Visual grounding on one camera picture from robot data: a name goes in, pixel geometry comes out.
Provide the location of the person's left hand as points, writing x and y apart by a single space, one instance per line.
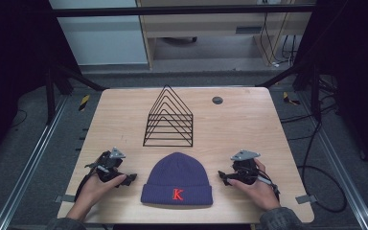
97 191

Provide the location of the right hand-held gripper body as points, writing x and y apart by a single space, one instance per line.
245 167

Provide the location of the aluminium floor rail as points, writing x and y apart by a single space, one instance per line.
28 163
341 163

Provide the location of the light wooden desk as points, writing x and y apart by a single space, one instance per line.
204 28

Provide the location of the yellow black striped tape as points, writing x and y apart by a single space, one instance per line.
289 99
84 103

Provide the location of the black curtain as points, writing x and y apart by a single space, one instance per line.
12 64
357 70

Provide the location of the black horizontal frame bar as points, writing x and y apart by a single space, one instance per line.
172 11

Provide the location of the white cabinet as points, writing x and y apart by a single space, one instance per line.
102 38

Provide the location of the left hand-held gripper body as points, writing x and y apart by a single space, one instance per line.
108 164

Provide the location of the purple knit beanie red letter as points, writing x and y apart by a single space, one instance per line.
177 180

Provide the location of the black metal stand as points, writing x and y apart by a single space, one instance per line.
64 80
303 78

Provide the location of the person's right hand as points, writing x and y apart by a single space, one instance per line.
259 191

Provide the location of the grey round table grommet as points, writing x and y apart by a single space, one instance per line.
217 100

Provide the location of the grey table edge bracket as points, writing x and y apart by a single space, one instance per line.
306 199
64 198

